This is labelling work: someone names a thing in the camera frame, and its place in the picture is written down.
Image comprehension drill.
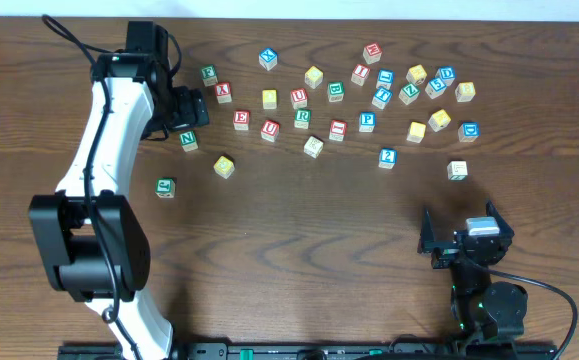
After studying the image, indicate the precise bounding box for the green F wooden block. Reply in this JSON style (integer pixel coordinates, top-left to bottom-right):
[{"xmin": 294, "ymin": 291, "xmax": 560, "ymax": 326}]
[{"xmin": 200, "ymin": 65, "xmax": 218, "ymax": 87}]

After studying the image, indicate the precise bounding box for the blue 5 wooden block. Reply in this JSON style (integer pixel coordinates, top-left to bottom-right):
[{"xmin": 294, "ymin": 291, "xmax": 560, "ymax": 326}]
[{"xmin": 425, "ymin": 77, "xmax": 447, "ymax": 99}]

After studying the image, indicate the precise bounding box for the red E wooden block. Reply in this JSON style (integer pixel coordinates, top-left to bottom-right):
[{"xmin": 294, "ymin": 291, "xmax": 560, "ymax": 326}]
[{"xmin": 233, "ymin": 110, "xmax": 250, "ymax": 131}]

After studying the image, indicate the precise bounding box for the yellow S wooden block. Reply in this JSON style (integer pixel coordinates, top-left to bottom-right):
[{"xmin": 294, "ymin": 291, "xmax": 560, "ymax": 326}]
[{"xmin": 406, "ymin": 122, "xmax": 426, "ymax": 143}]

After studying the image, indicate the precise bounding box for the yellow monkey picture block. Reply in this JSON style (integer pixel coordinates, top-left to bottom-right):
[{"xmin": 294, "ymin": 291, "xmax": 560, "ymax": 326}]
[{"xmin": 406, "ymin": 64, "xmax": 427, "ymax": 86}]

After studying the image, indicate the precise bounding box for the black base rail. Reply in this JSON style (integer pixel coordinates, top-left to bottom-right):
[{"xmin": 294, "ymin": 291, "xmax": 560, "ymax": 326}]
[{"xmin": 57, "ymin": 341, "xmax": 559, "ymax": 360}]

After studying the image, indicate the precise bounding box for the blue L wooden block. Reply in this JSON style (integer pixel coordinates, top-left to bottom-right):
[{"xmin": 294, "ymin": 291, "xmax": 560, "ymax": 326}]
[{"xmin": 376, "ymin": 69, "xmax": 395, "ymax": 90}]

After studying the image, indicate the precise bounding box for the blue T wooden block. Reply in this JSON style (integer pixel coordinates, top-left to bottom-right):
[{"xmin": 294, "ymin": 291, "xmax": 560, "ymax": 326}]
[{"xmin": 371, "ymin": 87, "xmax": 393, "ymax": 110}]

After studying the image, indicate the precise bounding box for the yellow block lower left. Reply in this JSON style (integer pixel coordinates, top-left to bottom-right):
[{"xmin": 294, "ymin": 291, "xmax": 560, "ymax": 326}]
[{"xmin": 213, "ymin": 155, "xmax": 235, "ymax": 179}]

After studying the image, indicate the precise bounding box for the blue D block far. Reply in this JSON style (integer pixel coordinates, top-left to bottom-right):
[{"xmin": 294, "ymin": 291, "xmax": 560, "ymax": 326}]
[{"xmin": 435, "ymin": 66, "xmax": 456, "ymax": 87}]

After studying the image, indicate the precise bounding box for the yellow 8 wooden block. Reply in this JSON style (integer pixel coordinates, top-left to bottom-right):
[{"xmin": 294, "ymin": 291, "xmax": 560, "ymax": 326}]
[{"xmin": 455, "ymin": 82, "xmax": 476, "ymax": 103}]

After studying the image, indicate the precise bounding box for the red I block upper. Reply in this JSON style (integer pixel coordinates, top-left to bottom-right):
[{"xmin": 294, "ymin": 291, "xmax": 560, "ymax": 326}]
[{"xmin": 351, "ymin": 64, "xmax": 370, "ymax": 86}]

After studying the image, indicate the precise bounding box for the green Z wooden block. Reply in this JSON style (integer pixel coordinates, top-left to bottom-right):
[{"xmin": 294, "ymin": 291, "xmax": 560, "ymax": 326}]
[{"xmin": 399, "ymin": 83, "xmax": 420, "ymax": 105}]

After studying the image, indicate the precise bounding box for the blue X wooden block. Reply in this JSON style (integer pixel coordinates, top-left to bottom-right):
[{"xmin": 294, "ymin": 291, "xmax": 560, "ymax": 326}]
[{"xmin": 258, "ymin": 48, "xmax": 278, "ymax": 71}]

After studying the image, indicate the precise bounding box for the blue P wooden block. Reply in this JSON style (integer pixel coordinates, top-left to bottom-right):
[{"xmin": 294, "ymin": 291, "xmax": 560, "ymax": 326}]
[{"xmin": 359, "ymin": 112, "xmax": 376, "ymax": 133}]

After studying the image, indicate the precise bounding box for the blue d block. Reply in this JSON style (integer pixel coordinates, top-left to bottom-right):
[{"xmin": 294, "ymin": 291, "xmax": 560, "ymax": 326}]
[
  {"xmin": 435, "ymin": 66, "xmax": 456, "ymax": 87},
  {"xmin": 458, "ymin": 122, "xmax": 480, "ymax": 143}
]

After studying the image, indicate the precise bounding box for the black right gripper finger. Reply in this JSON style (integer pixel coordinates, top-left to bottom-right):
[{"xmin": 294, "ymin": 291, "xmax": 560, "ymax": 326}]
[
  {"xmin": 485, "ymin": 200, "xmax": 514, "ymax": 238},
  {"xmin": 417, "ymin": 207, "xmax": 435, "ymax": 254}
]

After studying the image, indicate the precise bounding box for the green N wooden block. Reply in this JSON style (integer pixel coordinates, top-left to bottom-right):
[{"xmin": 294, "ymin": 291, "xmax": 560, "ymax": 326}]
[{"xmin": 179, "ymin": 130, "xmax": 199, "ymax": 152}]

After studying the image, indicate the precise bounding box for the yellow picture wooden block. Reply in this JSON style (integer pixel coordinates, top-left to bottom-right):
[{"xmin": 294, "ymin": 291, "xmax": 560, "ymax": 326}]
[{"xmin": 428, "ymin": 109, "xmax": 451, "ymax": 132}]

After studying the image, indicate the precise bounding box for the blue 2 wooden block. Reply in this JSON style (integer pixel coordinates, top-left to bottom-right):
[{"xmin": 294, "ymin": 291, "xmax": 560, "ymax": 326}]
[{"xmin": 378, "ymin": 148, "xmax": 397, "ymax": 169}]

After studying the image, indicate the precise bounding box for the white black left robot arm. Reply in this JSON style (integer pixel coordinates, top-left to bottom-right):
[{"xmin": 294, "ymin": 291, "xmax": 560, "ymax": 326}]
[{"xmin": 29, "ymin": 49, "xmax": 206, "ymax": 359}]

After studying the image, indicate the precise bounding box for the red u block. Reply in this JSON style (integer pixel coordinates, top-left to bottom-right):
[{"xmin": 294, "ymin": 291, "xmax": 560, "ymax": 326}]
[
  {"xmin": 260, "ymin": 119, "xmax": 280, "ymax": 142},
  {"xmin": 290, "ymin": 88, "xmax": 308, "ymax": 110}
]

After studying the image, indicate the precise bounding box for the red I block lower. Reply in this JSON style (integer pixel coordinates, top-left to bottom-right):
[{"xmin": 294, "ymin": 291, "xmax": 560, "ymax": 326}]
[{"xmin": 329, "ymin": 120, "xmax": 348, "ymax": 142}]

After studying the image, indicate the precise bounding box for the red i block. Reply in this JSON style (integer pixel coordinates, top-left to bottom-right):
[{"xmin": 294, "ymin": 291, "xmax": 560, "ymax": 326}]
[
  {"xmin": 329, "ymin": 120, "xmax": 348, "ymax": 142},
  {"xmin": 351, "ymin": 64, "xmax": 370, "ymax": 86}
]

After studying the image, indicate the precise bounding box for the yellow O top block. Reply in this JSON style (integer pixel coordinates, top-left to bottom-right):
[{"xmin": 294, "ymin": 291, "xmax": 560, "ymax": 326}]
[{"xmin": 262, "ymin": 89, "xmax": 278, "ymax": 110}]

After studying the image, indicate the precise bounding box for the yellow block centre top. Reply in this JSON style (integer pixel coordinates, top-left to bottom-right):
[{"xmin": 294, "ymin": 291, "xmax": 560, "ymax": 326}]
[{"xmin": 304, "ymin": 66, "xmax": 324, "ymax": 89}]

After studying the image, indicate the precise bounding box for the red block far top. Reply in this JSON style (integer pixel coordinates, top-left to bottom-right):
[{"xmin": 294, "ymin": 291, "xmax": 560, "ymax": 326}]
[{"xmin": 363, "ymin": 42, "xmax": 383, "ymax": 65}]

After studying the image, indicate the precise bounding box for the green R wooden block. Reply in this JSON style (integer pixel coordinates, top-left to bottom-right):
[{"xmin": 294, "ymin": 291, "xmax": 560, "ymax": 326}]
[{"xmin": 294, "ymin": 108, "xmax": 311, "ymax": 129}]

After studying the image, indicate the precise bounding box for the green B wooden block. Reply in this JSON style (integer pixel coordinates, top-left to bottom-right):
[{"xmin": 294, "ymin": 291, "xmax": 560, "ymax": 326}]
[{"xmin": 327, "ymin": 81, "xmax": 345, "ymax": 102}]

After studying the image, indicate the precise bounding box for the red Y wooden block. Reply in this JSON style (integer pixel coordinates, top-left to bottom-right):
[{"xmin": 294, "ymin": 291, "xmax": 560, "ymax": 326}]
[{"xmin": 214, "ymin": 82, "xmax": 232, "ymax": 104}]

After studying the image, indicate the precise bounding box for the blue D block near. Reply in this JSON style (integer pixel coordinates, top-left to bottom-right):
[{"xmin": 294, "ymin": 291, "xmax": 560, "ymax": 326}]
[{"xmin": 458, "ymin": 122, "xmax": 480, "ymax": 143}]

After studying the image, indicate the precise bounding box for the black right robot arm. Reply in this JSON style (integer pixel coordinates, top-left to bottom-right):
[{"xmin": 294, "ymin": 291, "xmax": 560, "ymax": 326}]
[{"xmin": 417, "ymin": 202, "xmax": 528, "ymax": 343}]

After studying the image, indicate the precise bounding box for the green J wooden block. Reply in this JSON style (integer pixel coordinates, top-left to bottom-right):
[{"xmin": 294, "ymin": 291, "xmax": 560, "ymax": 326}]
[{"xmin": 155, "ymin": 178, "xmax": 176, "ymax": 198}]

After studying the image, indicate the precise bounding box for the yellow O side block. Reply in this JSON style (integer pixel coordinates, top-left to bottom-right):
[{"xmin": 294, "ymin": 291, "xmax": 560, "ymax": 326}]
[{"xmin": 303, "ymin": 136, "xmax": 324, "ymax": 159}]

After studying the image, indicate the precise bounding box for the green 7 wooden block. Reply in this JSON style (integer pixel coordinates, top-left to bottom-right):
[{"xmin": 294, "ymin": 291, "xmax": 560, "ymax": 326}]
[{"xmin": 447, "ymin": 161, "xmax": 468, "ymax": 181}]

